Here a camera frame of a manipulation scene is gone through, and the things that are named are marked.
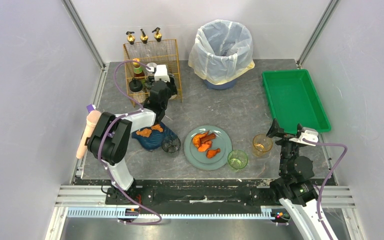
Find grey-green round plate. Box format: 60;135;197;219
183;125;233;171

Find blue ribbed dish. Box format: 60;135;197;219
131;122;177;151

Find black cap spice jar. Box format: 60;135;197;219
128;77;146;104

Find red sauce bottle green label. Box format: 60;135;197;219
132;58;146;81

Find brown-sauce bottle gold spout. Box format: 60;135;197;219
140;28;155;59

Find clear oil bottle gold spout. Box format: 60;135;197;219
125;31;141;59

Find black flip-cap spice jar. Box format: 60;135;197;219
144;76;155;94

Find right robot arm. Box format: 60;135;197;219
266;119;338;240

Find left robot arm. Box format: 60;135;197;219
86;78;178;193

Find amber glass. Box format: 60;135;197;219
252;134;273;157

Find green plastic tray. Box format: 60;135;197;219
261;69;332;134

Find green glass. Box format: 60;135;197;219
227;149;249;170

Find fried food on plate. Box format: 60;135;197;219
192;131;221;159

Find bin with plastic liner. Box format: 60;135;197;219
188;19;255;90

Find dark smoky glass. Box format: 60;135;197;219
161;135;181;156

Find fried piece on blue dish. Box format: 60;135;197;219
150;124;164;133

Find beige microphone on stand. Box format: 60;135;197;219
76;110;102;160

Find purple box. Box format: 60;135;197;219
86;104;96;113

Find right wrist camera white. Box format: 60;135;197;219
291;127;319;147

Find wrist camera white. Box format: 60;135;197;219
291;127;319;147
148;64;170;83

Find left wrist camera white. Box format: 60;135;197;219
148;64;170;83

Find yellow wire rack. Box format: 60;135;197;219
123;39;183;106

